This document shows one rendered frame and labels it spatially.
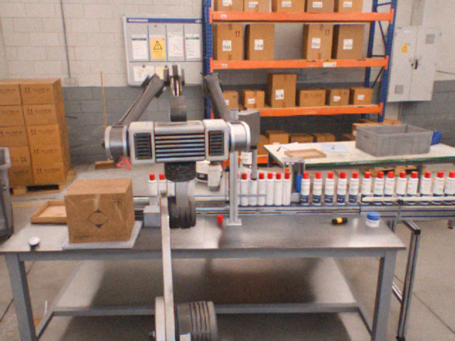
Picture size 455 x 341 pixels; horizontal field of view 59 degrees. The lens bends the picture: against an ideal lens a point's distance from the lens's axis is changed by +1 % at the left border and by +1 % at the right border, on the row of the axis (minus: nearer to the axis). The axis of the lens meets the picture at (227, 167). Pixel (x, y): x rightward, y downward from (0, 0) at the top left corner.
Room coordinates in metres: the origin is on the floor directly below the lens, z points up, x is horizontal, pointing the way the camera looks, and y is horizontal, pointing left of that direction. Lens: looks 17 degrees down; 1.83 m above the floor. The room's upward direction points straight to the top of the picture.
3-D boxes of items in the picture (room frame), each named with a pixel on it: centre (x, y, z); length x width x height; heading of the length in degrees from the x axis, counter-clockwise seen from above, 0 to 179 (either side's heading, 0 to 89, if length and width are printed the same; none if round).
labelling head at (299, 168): (2.42, -0.41, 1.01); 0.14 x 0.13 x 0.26; 91
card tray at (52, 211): (2.30, 1.01, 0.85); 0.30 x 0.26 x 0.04; 91
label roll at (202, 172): (2.86, 0.14, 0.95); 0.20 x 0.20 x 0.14
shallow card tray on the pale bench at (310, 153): (3.76, -0.75, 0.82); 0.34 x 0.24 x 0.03; 105
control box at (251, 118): (2.24, -0.10, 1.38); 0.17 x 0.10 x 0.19; 146
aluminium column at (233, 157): (2.18, -0.04, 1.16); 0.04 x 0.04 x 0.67; 1
